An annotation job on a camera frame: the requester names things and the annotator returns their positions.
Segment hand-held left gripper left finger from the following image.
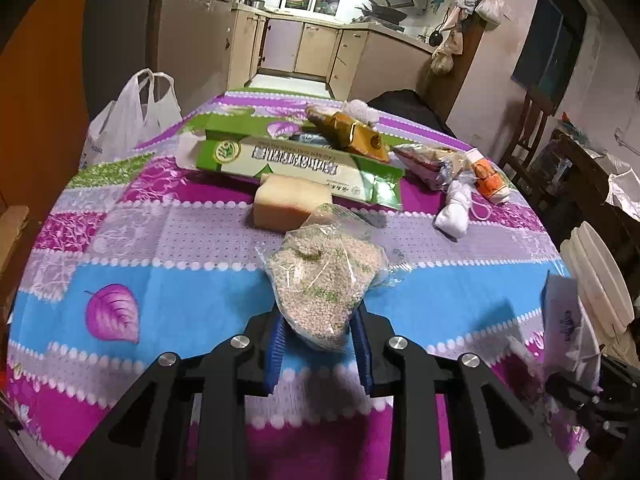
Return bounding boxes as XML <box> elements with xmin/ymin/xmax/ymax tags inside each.
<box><xmin>60</xmin><ymin>310</ymin><xmax>288</xmax><ymax>480</ymax></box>

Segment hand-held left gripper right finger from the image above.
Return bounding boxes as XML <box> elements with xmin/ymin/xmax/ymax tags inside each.
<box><xmin>350</xmin><ymin>305</ymin><xmax>583</xmax><ymax>480</ymax></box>

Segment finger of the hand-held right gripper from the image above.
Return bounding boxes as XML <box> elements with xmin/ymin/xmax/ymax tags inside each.
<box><xmin>544</xmin><ymin>371</ymin><xmax>603</xmax><ymax>413</ymax></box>

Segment white blue tissue pack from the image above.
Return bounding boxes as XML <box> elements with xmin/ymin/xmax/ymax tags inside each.
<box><xmin>542</xmin><ymin>272</ymin><xmax>603</xmax><ymax>391</ymax></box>

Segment clear bag of grain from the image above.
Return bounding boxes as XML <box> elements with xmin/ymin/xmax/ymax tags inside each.
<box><xmin>255</xmin><ymin>203</ymin><xmax>406</xmax><ymax>352</ymax></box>

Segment white plastic bin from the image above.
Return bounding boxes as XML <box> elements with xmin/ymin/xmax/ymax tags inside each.
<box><xmin>560</xmin><ymin>222</ymin><xmax>638</xmax><ymax>333</ymax></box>

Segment green white carton box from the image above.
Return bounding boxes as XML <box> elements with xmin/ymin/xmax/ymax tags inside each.
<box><xmin>176</xmin><ymin>112</ymin><xmax>405</xmax><ymax>210</ymax></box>

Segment orange white package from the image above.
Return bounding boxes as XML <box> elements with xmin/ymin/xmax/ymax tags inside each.
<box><xmin>467</xmin><ymin>150</ymin><xmax>503</xmax><ymax>205</ymax></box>

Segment golden orange wrapper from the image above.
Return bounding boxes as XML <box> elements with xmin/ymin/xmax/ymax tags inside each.
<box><xmin>305</xmin><ymin>106</ymin><xmax>392</xmax><ymax>163</ymax></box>

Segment colourful printed tablecloth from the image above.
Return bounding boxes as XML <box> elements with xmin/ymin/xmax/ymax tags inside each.
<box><xmin>7</xmin><ymin>87</ymin><xmax>591</xmax><ymax>480</ymax></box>

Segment yellow sponge block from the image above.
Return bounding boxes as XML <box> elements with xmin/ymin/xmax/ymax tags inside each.
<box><xmin>253</xmin><ymin>175</ymin><xmax>334</xmax><ymax>233</ymax></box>

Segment silver brown snack packet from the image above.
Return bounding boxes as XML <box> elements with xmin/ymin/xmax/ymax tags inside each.
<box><xmin>392</xmin><ymin>143</ymin><xmax>473</xmax><ymax>192</ymax></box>

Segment dark wooden table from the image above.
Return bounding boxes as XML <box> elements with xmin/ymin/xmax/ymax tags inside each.
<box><xmin>530</xmin><ymin>130</ymin><xmax>640</xmax><ymax>241</ymax></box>

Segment white plastic sheet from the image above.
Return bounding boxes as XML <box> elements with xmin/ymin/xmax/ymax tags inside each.
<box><xmin>585</xmin><ymin>150</ymin><xmax>640</xmax><ymax>221</ymax></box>

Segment white fluffy cloth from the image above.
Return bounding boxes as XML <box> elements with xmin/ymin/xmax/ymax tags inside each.
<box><xmin>342</xmin><ymin>99</ymin><xmax>383</xmax><ymax>123</ymax></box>

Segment black fabric bag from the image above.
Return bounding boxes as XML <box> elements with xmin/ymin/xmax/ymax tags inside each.
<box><xmin>367</xmin><ymin>89</ymin><xmax>458</xmax><ymax>138</ymax></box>

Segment red green object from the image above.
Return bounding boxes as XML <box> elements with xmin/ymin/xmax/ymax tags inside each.
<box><xmin>561</xmin><ymin>111</ymin><xmax>586</xmax><ymax>136</ymax></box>

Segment dark wooden chair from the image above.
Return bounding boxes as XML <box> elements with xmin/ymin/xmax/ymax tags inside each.
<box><xmin>500</xmin><ymin>87</ymin><xmax>556</xmax><ymax>201</ymax></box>

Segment white plastic carrier bag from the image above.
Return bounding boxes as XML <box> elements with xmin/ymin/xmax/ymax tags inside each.
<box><xmin>80</xmin><ymin>68</ymin><xmax>183</xmax><ymax>167</ymax></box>

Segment brown cardboard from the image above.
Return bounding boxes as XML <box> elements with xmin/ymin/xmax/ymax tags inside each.
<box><xmin>0</xmin><ymin>205</ymin><xmax>31</xmax><ymax>311</ymax></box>

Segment beige kitchen base cabinets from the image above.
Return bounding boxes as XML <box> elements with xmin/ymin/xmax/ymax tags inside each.
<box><xmin>227</xmin><ymin>7</ymin><xmax>436</xmax><ymax>101</ymax></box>

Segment hanging beige bags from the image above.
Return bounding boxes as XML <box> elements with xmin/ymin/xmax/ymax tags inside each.
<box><xmin>431</xmin><ymin>30</ymin><xmax>463</xmax><ymax>76</ymax></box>

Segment beige fridge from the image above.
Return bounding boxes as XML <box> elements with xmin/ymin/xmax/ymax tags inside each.
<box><xmin>157</xmin><ymin>0</ymin><xmax>238</xmax><ymax>93</ymax></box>

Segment dark window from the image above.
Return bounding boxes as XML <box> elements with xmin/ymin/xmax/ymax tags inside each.
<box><xmin>511</xmin><ymin>0</ymin><xmax>588</xmax><ymax>106</ymax></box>

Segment black wok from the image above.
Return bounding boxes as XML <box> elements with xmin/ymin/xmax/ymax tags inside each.
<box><xmin>360</xmin><ymin>0</ymin><xmax>408</xmax><ymax>23</ymax></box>

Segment orange wooden door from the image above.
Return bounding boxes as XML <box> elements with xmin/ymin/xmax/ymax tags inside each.
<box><xmin>0</xmin><ymin>0</ymin><xmax>96</xmax><ymax>206</ymax></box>

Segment hanging white plastic bag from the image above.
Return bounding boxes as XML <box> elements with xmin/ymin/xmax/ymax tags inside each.
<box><xmin>475</xmin><ymin>0</ymin><xmax>516</xmax><ymax>23</ymax></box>

